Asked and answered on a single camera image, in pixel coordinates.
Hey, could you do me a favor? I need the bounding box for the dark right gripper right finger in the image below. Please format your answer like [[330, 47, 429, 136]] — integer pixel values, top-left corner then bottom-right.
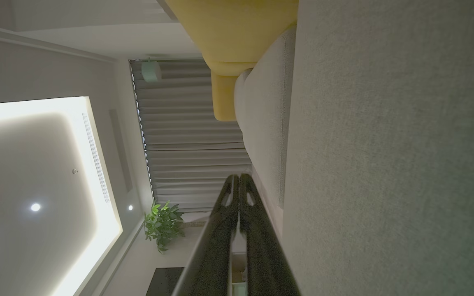
[[239, 173, 302, 296]]

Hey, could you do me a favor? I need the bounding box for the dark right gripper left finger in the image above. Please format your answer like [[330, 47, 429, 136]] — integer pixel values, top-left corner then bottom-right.
[[171, 174, 239, 296]]

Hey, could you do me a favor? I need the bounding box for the green potted plant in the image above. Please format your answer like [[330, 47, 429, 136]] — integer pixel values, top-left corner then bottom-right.
[[144, 200, 186, 254]]

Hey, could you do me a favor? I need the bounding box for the grey pleated curtain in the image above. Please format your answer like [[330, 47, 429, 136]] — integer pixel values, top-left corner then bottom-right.
[[129, 59, 253, 213]]

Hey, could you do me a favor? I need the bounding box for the large grey sofa seat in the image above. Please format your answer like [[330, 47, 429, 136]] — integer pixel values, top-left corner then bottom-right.
[[281, 0, 474, 296]]

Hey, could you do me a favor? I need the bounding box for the pale green round lamp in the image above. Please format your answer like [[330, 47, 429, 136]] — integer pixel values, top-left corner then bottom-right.
[[141, 60, 162, 83]]

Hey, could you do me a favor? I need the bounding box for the yellow sofa backrest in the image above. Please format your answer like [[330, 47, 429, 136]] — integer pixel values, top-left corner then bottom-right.
[[165, 0, 299, 122]]

